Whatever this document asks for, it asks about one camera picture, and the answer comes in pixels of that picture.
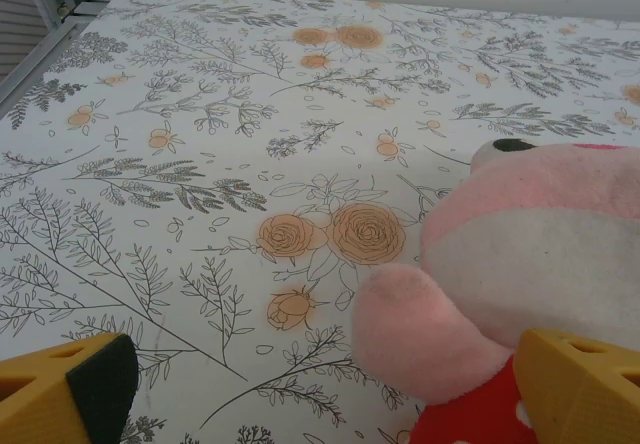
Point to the pink plush toy red dress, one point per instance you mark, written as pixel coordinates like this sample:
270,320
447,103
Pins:
500,264

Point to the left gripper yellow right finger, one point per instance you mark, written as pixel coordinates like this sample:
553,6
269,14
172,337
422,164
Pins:
590,394

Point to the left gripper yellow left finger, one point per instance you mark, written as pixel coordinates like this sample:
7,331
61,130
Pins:
45,399

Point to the floral patterned table mat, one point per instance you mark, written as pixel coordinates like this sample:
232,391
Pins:
250,164

